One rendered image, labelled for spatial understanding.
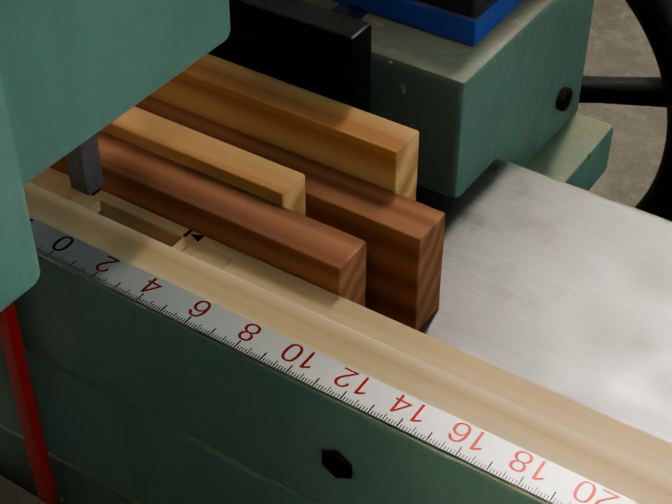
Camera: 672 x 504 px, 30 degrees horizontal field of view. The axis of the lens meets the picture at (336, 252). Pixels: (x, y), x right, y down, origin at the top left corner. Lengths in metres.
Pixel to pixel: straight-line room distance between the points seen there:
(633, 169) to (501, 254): 1.61
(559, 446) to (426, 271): 0.11
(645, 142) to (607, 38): 0.34
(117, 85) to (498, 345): 0.17
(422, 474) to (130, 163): 0.18
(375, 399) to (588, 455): 0.07
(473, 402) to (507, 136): 0.21
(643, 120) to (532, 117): 1.65
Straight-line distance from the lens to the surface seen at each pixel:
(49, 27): 0.38
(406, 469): 0.38
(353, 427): 0.39
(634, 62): 2.41
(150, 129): 0.49
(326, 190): 0.47
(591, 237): 0.54
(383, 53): 0.53
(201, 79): 0.50
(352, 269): 0.44
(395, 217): 0.46
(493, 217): 0.54
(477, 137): 0.54
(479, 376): 0.41
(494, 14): 0.54
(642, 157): 2.16
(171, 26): 0.43
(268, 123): 0.49
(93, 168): 0.47
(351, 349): 0.40
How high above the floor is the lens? 1.24
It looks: 40 degrees down
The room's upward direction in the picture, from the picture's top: straight up
